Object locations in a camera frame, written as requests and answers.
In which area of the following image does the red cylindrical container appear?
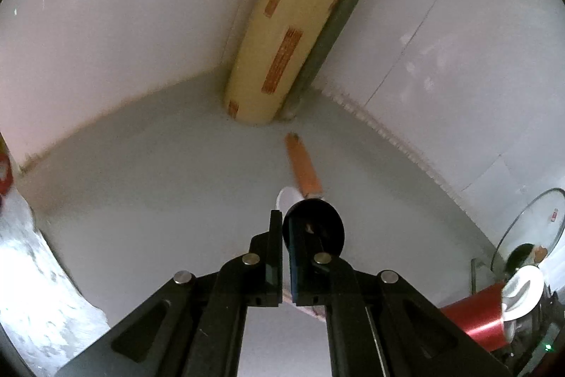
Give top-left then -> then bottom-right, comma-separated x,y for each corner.
439,282 -> 513,351

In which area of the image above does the yellow cling wrap roll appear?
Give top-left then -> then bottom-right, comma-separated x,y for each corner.
223,0 -> 389,126

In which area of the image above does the glass pot lid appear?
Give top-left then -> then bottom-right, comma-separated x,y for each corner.
490,188 -> 565,272

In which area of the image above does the red toy car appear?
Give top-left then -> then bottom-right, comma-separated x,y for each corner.
0,152 -> 16,196

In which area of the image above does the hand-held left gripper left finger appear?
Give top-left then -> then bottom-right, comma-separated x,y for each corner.
55,209 -> 284,377

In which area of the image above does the patterned foil mat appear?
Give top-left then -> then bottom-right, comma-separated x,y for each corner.
0,183 -> 111,377

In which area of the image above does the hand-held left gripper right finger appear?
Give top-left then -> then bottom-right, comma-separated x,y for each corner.
287,247 -> 513,377

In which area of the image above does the black ladle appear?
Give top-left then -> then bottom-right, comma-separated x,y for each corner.
281,199 -> 346,267

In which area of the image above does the black cooking pot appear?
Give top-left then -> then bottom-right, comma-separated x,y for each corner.
505,242 -> 537,272

